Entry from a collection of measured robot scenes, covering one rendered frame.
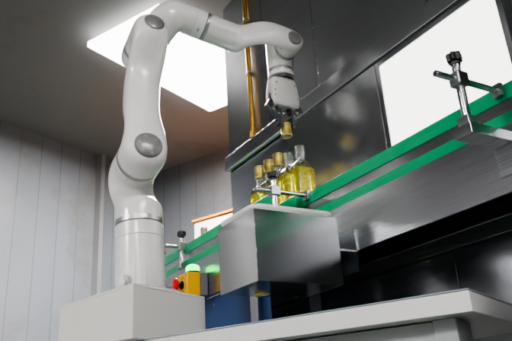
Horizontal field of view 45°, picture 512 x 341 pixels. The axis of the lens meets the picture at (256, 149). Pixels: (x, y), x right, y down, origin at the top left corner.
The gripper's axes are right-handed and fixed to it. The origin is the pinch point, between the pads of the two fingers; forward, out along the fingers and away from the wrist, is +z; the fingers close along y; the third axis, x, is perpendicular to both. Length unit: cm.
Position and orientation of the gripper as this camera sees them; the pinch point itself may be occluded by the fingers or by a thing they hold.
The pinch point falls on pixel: (285, 123)
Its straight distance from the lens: 191.2
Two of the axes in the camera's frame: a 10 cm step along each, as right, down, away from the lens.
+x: 5.0, -3.7, -7.8
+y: -8.6, -1.5, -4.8
